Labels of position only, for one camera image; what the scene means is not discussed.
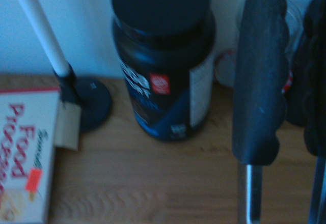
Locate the black metal candle holder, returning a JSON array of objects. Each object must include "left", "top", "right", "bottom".
[{"left": 53, "top": 65, "right": 113, "bottom": 134}]

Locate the black protein powder tub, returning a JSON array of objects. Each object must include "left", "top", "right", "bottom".
[{"left": 111, "top": 0, "right": 218, "bottom": 142}]

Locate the clear glass jar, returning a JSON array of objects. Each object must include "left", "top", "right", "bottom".
[{"left": 214, "top": 2, "right": 306, "bottom": 95}]

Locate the white taper candle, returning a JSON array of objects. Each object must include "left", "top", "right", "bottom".
[{"left": 7, "top": 0, "right": 70, "bottom": 76}]

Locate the Sunset food processor cookbook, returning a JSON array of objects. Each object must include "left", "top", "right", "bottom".
[{"left": 0, "top": 86, "right": 82, "bottom": 224}]

